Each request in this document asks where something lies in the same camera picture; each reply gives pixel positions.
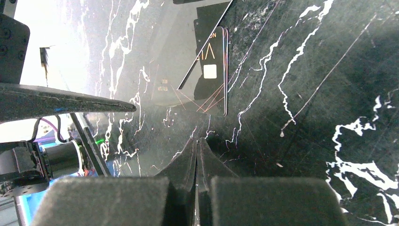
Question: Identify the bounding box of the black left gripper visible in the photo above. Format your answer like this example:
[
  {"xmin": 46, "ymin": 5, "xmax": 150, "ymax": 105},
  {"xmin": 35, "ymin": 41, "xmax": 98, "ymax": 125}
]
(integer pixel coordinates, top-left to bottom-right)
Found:
[{"xmin": 0, "ymin": 14, "xmax": 136, "ymax": 197}]

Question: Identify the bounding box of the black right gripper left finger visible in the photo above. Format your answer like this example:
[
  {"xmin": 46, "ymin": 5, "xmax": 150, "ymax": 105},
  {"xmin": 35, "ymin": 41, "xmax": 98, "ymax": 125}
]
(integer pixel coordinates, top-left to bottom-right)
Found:
[{"xmin": 32, "ymin": 139, "xmax": 197, "ymax": 226}]

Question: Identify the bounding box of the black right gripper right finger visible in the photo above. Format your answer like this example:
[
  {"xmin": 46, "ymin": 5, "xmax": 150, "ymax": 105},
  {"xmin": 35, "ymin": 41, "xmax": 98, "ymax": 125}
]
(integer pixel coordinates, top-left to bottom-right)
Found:
[{"xmin": 197, "ymin": 138, "xmax": 348, "ymax": 226}]

